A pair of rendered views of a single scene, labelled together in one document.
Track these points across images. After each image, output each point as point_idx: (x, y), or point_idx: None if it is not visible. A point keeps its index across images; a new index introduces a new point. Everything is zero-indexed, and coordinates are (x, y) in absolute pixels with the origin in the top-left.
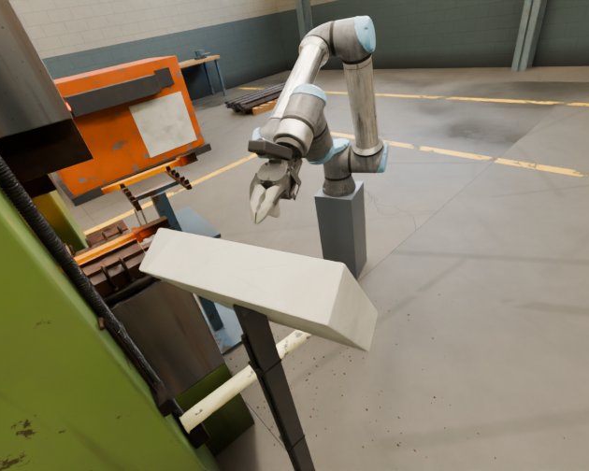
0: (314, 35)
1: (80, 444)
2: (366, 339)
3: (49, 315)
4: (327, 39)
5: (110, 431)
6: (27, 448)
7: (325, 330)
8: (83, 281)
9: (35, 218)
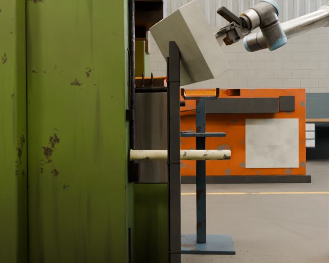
0: (325, 5)
1: (95, 97)
2: (211, 63)
3: (117, 32)
4: None
5: (106, 102)
6: (84, 82)
7: (184, 26)
8: (131, 40)
9: (131, 10)
